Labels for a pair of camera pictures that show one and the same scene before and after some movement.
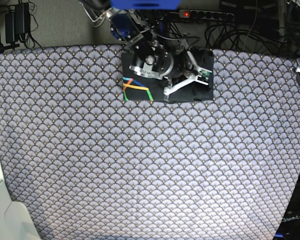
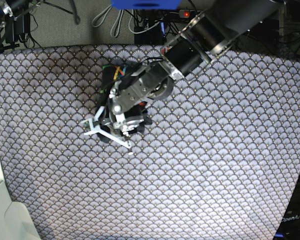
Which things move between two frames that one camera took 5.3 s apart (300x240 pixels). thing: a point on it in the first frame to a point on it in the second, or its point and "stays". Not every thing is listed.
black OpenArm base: x=295 y=224 stays
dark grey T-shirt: x=140 y=87 to x=109 y=74
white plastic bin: x=9 y=220 stays
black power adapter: x=17 y=22 stays
